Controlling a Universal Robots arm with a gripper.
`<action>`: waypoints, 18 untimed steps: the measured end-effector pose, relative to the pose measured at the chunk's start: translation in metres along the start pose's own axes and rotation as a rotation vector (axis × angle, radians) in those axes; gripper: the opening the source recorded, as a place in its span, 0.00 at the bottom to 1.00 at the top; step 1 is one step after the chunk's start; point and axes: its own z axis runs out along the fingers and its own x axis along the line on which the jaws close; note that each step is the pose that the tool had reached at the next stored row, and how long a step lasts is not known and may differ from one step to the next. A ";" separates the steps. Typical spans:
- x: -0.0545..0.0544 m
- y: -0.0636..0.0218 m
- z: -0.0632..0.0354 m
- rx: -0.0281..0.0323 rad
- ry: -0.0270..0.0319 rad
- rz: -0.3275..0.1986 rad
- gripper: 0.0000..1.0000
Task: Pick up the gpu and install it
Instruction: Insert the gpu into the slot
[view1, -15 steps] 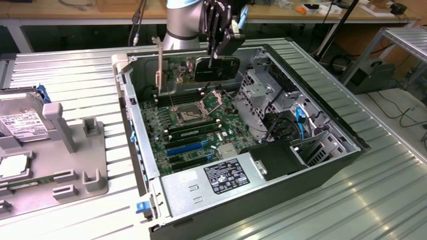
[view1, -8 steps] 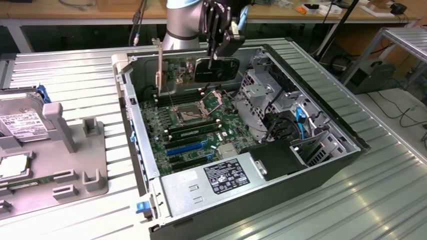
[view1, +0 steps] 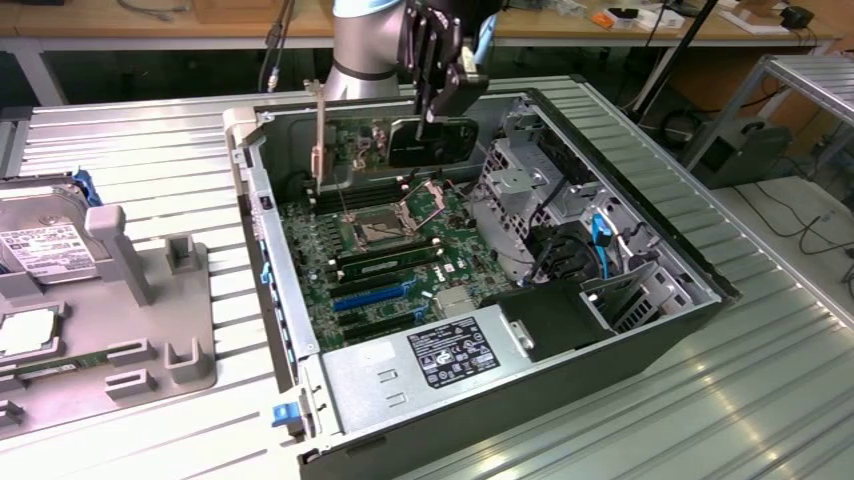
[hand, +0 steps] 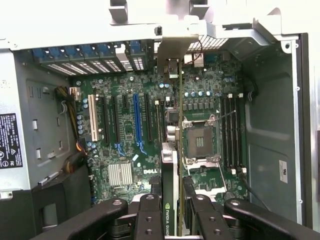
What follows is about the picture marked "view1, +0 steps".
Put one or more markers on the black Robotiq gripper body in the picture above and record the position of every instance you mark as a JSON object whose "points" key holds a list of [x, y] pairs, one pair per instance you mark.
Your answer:
{"points": [[434, 30]]}

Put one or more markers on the green graphics card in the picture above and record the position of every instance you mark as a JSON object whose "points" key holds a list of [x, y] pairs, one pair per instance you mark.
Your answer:
{"points": [[361, 145]]}

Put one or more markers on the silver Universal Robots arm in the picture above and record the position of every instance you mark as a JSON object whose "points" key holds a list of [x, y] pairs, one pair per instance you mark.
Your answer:
{"points": [[361, 50]]}

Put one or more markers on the wooden desk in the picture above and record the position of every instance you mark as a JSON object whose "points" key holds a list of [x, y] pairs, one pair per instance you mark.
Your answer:
{"points": [[548, 30]]}

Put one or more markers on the metal disk bay cage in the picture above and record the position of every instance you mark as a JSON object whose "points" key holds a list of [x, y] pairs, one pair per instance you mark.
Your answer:
{"points": [[514, 180]]}

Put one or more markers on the silver socket cover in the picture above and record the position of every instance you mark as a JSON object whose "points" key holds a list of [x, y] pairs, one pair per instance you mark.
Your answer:
{"points": [[421, 197]]}

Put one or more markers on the thin metal locking lever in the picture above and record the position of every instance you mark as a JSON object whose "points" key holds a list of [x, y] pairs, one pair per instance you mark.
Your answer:
{"points": [[342, 197]]}

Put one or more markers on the orange box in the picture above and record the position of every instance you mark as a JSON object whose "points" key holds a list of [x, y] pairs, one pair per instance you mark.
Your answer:
{"points": [[602, 18]]}

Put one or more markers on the CPU socket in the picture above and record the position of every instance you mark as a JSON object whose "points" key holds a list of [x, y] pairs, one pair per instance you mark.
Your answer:
{"points": [[381, 227]]}

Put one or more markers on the green Dell motherboard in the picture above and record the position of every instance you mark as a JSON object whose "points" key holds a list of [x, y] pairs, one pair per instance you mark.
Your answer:
{"points": [[321, 235]]}

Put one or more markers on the white box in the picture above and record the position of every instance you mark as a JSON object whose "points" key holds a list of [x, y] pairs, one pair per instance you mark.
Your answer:
{"points": [[661, 20]]}

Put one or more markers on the installed green RAM stick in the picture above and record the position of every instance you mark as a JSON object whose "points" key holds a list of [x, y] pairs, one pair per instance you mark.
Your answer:
{"points": [[388, 265]]}

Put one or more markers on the black stand pole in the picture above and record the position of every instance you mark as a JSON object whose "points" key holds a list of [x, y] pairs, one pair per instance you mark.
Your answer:
{"points": [[697, 22]]}

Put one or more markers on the silver chipset heatsink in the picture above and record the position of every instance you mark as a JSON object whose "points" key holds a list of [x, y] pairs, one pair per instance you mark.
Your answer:
{"points": [[457, 300]]}

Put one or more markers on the blue expansion slot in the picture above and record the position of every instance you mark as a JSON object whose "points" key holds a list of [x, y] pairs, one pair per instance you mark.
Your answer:
{"points": [[372, 300]]}

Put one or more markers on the black box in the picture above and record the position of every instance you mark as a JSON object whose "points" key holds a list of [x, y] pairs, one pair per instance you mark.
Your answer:
{"points": [[754, 155]]}

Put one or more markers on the short black expansion slot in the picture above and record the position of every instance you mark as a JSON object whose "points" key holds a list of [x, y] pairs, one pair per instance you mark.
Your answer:
{"points": [[350, 318]]}

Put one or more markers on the white papers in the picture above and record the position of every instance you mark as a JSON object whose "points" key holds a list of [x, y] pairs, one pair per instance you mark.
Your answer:
{"points": [[754, 22]]}

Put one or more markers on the slanted metal disk bay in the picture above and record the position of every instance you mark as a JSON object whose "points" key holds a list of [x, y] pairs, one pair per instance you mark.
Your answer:
{"points": [[641, 300]]}

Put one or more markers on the black charger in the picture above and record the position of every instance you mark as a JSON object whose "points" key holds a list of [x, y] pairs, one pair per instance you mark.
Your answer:
{"points": [[796, 17]]}

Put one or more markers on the grey power supply unit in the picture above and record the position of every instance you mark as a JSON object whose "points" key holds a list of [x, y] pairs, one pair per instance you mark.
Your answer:
{"points": [[374, 380]]}

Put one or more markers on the black open PC case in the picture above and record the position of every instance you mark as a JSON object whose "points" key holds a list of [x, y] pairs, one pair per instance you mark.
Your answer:
{"points": [[601, 380]]}

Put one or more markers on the grey parts rack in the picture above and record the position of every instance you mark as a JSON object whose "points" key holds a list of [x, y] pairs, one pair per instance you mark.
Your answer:
{"points": [[134, 325]]}

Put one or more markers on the silver hard disk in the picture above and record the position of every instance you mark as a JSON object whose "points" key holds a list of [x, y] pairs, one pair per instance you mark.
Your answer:
{"points": [[41, 245]]}

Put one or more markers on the blue case latch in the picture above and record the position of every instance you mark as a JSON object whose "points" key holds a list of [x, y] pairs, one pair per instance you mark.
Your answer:
{"points": [[283, 414]]}

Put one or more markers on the loose green RAM stick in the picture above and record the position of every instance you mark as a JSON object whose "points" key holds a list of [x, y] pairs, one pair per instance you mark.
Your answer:
{"points": [[67, 364]]}

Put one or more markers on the silver CPU chip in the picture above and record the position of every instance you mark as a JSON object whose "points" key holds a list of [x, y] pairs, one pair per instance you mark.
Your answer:
{"points": [[23, 332]]}

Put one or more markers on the blue disk rail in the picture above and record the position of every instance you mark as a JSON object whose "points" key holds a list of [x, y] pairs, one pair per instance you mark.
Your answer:
{"points": [[86, 187]]}

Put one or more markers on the aluminium frame table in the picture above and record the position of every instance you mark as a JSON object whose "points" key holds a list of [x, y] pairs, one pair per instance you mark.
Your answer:
{"points": [[821, 75]]}

